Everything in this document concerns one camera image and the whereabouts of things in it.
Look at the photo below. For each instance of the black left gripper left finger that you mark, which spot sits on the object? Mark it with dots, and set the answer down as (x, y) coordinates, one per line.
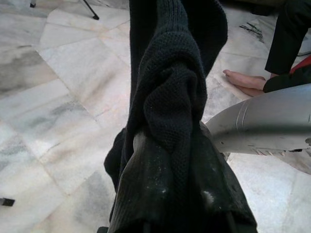
(145, 189)

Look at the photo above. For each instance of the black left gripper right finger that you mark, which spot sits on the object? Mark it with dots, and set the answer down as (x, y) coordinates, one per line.
(218, 184)

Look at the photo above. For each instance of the black logo polo shirt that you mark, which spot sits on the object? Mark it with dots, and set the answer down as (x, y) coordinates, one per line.
(167, 72)

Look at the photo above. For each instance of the person in black trousers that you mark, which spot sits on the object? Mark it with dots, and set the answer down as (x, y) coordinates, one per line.
(289, 29)

